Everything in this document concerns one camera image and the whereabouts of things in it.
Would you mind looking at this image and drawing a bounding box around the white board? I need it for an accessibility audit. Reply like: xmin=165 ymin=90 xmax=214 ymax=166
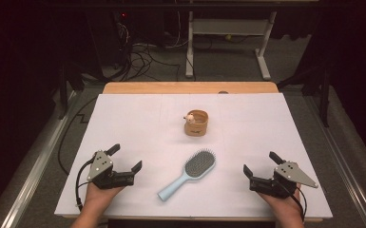
xmin=53 ymin=92 xmax=334 ymax=219

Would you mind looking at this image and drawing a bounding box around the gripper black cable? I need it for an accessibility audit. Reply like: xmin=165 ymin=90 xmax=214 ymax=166
xmin=74 ymin=159 xmax=96 ymax=212
xmin=280 ymin=180 xmax=308 ymax=222

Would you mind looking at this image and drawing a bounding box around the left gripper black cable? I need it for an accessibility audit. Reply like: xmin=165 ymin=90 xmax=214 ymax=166
xmin=74 ymin=159 xmax=96 ymax=212

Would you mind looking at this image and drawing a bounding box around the black metal stand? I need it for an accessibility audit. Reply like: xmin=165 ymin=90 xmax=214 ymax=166
xmin=58 ymin=62 xmax=86 ymax=121
xmin=277 ymin=56 xmax=335 ymax=128

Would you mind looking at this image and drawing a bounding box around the person's right hand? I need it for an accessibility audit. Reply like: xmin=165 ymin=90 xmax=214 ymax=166
xmin=259 ymin=183 xmax=304 ymax=220

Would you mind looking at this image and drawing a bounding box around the wooden holder cup with figurine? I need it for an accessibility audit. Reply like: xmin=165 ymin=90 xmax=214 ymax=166
xmin=183 ymin=109 xmax=210 ymax=138

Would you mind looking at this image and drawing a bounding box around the tangle of floor cables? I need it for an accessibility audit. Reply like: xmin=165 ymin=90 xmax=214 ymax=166
xmin=113 ymin=11 xmax=192 ymax=82

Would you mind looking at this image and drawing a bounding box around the white metal stand frame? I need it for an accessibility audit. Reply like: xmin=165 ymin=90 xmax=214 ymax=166
xmin=184 ymin=10 xmax=272 ymax=82

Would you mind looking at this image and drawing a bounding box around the dark computer tower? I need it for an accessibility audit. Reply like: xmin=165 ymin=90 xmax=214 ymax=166
xmin=87 ymin=10 xmax=131 ymax=68

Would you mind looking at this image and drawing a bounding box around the long black floor cable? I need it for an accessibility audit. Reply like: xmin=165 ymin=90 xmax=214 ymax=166
xmin=57 ymin=96 xmax=100 ymax=177

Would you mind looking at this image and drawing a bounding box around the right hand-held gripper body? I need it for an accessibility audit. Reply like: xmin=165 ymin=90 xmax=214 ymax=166
xmin=249 ymin=161 xmax=319 ymax=200

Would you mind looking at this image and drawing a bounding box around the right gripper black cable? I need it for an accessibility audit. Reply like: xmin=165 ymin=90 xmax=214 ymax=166
xmin=280 ymin=180 xmax=308 ymax=222

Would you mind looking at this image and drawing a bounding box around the light blue hairbrush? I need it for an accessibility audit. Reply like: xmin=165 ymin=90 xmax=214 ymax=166
xmin=157 ymin=148 xmax=218 ymax=202

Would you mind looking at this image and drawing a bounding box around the person's left hand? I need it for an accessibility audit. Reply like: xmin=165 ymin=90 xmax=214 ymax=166
xmin=83 ymin=181 xmax=125 ymax=211

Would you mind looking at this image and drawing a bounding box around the aluminium floor rail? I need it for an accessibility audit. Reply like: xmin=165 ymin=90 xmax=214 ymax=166
xmin=0 ymin=89 xmax=78 ymax=228
xmin=303 ymin=94 xmax=366 ymax=228

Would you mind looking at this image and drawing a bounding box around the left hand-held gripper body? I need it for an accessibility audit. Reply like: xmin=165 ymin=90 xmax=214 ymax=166
xmin=86 ymin=149 xmax=136 ymax=190

